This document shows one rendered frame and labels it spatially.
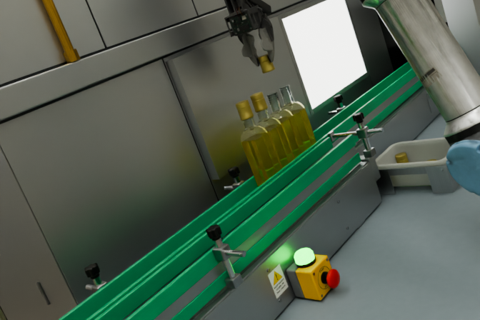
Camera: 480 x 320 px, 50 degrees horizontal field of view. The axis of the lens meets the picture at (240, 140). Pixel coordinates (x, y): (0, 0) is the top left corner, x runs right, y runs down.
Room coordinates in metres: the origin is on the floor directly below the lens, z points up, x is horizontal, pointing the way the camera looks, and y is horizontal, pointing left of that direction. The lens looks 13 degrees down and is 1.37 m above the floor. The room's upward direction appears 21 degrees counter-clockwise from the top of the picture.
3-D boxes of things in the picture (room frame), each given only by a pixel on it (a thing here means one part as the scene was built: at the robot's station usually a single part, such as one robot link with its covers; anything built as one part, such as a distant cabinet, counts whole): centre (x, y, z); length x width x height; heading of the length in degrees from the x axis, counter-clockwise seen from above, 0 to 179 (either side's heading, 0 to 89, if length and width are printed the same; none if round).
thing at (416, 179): (1.41, -0.44, 0.79); 0.27 x 0.17 x 0.08; 44
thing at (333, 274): (1.00, -0.07, 0.79); 0.04 x 0.03 x 0.04; 134
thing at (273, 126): (1.33, -0.08, 0.99); 0.06 x 0.06 x 0.21; 45
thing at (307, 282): (1.03, -0.04, 0.79); 0.07 x 0.07 x 0.07; 44
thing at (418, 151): (1.39, -0.46, 0.80); 0.22 x 0.17 x 0.09; 44
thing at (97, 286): (0.99, 0.38, 0.94); 0.07 x 0.04 x 0.13; 44
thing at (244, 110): (1.30, -0.04, 1.14); 0.04 x 0.04 x 0.04
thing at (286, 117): (1.37, -0.12, 0.99); 0.06 x 0.06 x 0.21; 45
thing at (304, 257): (1.03, -0.04, 0.84); 0.04 x 0.04 x 0.03
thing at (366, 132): (1.38, -0.31, 0.95); 0.17 x 0.03 x 0.12; 44
